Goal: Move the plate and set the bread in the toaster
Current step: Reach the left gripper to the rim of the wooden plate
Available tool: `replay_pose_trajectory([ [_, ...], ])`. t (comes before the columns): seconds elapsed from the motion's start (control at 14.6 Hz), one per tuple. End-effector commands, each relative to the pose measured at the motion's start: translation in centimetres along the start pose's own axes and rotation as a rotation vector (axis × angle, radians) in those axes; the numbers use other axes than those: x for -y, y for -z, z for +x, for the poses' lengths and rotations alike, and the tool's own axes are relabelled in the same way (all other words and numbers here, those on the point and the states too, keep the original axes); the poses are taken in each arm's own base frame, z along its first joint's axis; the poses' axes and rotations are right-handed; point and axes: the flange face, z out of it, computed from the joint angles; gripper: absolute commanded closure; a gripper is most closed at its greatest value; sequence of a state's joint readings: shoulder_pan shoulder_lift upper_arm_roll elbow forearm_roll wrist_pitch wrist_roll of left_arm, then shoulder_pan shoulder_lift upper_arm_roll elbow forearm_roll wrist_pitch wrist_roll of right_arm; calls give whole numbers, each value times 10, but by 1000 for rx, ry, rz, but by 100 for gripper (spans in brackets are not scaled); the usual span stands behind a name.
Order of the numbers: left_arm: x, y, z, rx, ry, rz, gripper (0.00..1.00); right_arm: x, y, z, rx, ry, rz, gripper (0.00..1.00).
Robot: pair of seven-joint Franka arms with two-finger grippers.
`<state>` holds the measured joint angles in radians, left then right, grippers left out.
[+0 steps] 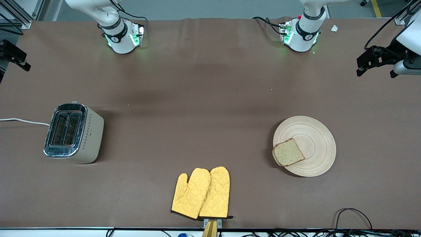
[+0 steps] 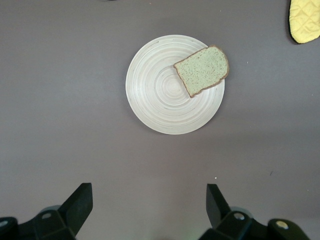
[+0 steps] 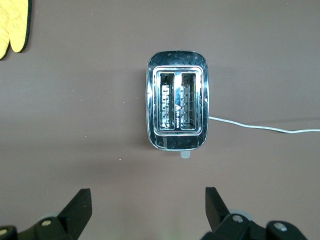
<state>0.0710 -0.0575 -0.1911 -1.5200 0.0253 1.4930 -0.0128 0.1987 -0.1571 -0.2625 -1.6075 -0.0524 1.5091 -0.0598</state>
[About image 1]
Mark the yellow quilted oven mitt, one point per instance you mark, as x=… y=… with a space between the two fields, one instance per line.
x=217 y=191
x=189 y=194

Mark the brown-crusted bread slice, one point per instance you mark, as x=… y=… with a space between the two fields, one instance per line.
x=288 y=153

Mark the wooden post with metal bracket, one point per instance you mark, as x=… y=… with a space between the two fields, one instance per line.
x=210 y=230

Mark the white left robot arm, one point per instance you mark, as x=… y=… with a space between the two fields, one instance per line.
x=306 y=36

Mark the round light wooden plate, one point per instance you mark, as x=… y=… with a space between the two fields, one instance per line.
x=315 y=138

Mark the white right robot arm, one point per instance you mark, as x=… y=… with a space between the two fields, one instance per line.
x=121 y=39

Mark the aluminium frame profile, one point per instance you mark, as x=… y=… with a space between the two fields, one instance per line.
x=399 y=21
x=25 y=23

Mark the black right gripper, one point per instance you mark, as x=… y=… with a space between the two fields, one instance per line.
x=10 y=52

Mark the beige chrome two-slot toaster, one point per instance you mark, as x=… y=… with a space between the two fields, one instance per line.
x=92 y=138

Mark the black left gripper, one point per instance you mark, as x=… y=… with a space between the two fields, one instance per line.
x=393 y=49

